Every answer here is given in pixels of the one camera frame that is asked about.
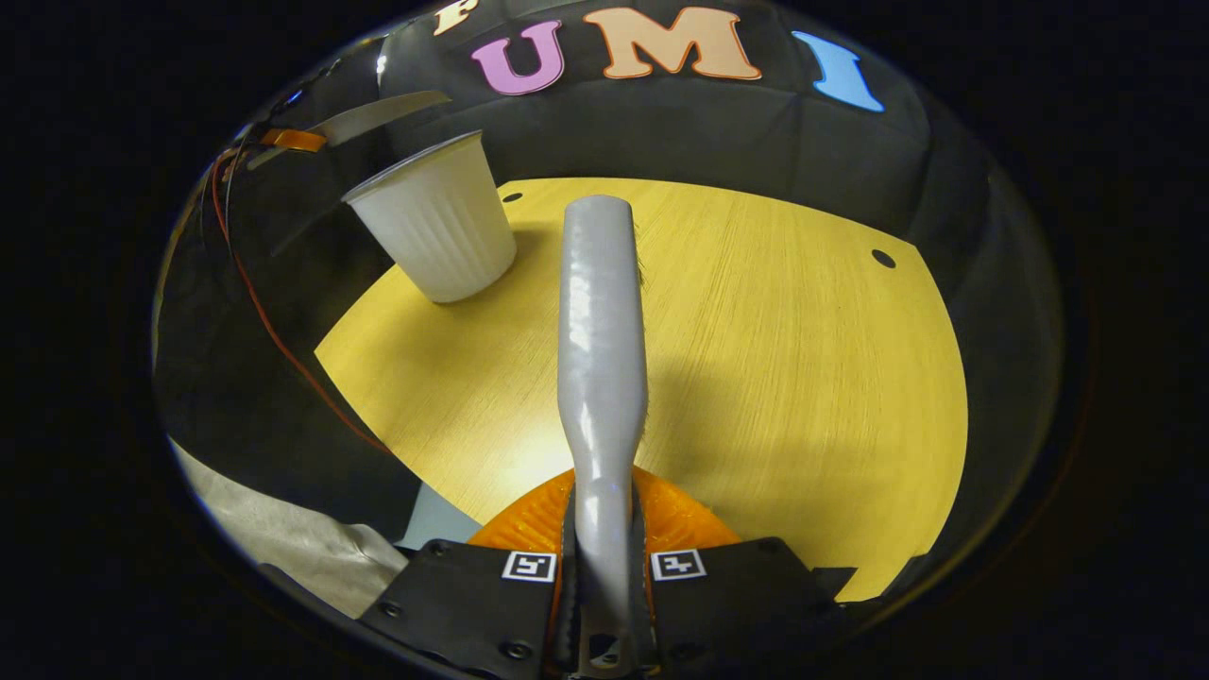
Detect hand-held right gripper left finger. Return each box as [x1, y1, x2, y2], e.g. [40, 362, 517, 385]
[359, 468, 576, 680]

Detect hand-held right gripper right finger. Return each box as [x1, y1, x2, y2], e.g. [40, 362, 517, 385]
[629, 467, 851, 675]

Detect grey plastic dustpan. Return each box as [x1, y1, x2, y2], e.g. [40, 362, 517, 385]
[246, 90, 453, 172]

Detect white ribbed garbage bin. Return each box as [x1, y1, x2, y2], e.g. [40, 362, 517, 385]
[341, 130, 519, 305]

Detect small grey broom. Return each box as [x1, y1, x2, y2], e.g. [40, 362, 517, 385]
[556, 195, 652, 677]

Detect wooden desktop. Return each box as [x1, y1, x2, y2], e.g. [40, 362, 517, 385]
[314, 177, 970, 604]

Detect person's light trousers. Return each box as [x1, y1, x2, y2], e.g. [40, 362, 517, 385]
[170, 436, 409, 621]

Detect red cable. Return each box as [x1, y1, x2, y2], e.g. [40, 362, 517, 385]
[208, 146, 390, 456]

